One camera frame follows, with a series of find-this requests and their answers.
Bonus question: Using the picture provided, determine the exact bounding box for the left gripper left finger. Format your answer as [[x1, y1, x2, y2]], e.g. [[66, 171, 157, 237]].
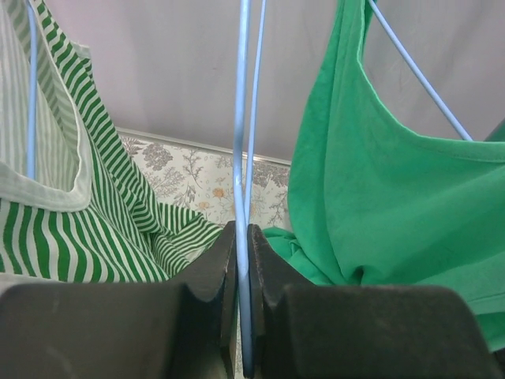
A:
[[1, 223, 237, 378]]

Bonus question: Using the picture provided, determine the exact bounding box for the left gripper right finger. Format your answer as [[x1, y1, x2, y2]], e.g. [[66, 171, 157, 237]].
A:
[[248, 225, 503, 378]]

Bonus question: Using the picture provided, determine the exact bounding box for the blue wire hanger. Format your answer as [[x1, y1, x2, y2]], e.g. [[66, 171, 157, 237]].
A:
[[233, 0, 267, 378]]

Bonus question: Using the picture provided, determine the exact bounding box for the green striped tank top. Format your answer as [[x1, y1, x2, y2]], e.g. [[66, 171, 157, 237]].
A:
[[1, 1, 221, 287]]

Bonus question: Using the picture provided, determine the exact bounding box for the solid green tank top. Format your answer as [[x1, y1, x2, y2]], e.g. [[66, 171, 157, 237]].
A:
[[264, 1, 504, 351]]

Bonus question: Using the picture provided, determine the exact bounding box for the blue hanger with striped top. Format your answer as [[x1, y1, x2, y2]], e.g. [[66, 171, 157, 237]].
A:
[[25, 1, 38, 180]]

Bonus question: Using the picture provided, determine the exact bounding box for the blue hanger with green top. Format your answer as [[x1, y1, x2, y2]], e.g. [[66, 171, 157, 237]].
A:
[[368, 0, 473, 141]]

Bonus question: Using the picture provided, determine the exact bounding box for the floral table mat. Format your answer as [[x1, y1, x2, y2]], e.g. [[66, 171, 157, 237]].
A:
[[119, 131, 291, 230]]

